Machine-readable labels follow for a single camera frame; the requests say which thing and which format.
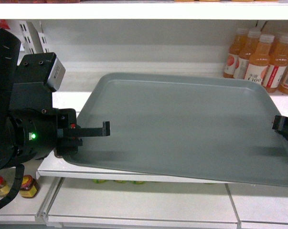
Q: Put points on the grey rectangular serving tray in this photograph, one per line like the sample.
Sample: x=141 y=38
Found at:
x=205 y=128

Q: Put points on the red lid sauce jar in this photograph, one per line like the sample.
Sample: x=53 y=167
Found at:
x=29 y=187

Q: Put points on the orange juice bottle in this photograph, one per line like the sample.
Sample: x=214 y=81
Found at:
x=234 y=50
x=277 y=65
x=259 y=60

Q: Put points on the orange juice bottle back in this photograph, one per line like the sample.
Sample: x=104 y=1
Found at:
x=234 y=50

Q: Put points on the orange juice bottle middle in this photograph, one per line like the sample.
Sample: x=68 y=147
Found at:
x=277 y=65

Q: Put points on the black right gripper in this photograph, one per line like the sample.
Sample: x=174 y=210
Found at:
x=280 y=125

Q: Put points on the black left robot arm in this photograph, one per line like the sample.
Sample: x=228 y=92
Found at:
x=9 y=61

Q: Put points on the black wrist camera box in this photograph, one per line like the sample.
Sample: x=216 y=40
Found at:
x=36 y=79

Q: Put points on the orange juice bottle front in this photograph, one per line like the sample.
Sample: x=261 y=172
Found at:
x=259 y=60

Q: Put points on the white slotted shelf bracket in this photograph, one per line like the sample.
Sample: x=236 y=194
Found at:
x=34 y=39

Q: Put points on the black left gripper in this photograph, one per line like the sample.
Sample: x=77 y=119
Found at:
x=35 y=135

